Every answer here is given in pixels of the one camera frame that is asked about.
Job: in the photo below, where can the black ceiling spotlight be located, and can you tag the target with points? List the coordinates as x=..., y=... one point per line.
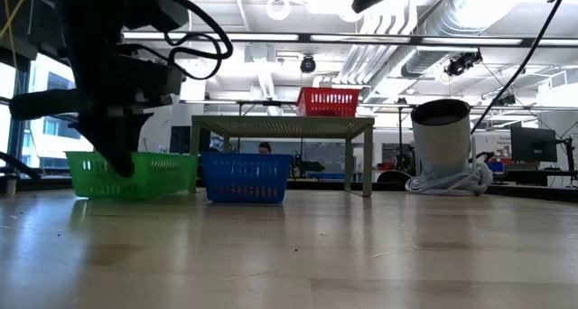
x=463, y=64

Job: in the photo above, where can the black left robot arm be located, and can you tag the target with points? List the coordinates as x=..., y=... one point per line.
x=113, y=11

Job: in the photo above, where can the black computer monitor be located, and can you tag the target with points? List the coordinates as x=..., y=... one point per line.
x=180, y=139
x=533, y=144

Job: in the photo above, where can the silver ventilation duct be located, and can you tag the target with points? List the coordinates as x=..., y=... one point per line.
x=451, y=11

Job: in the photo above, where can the person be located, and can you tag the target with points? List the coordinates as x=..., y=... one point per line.
x=265, y=147

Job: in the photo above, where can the blue plastic basket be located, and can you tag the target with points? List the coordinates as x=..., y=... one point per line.
x=246, y=178

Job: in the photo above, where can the black dome camera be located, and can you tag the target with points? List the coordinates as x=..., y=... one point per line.
x=308, y=65

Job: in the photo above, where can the green plastic basket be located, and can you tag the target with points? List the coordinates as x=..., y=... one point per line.
x=167, y=173

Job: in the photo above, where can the white cylinder device black top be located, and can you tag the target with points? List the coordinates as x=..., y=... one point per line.
x=440, y=142

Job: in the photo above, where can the pale green perforated metal shelf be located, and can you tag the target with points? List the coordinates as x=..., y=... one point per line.
x=284, y=126

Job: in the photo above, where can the red plastic basket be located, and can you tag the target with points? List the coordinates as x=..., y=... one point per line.
x=327, y=102

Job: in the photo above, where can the overhead light bar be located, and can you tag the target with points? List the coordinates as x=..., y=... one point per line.
x=361, y=39

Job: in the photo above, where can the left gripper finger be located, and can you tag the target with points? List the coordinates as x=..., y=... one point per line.
x=128, y=137
x=104, y=137

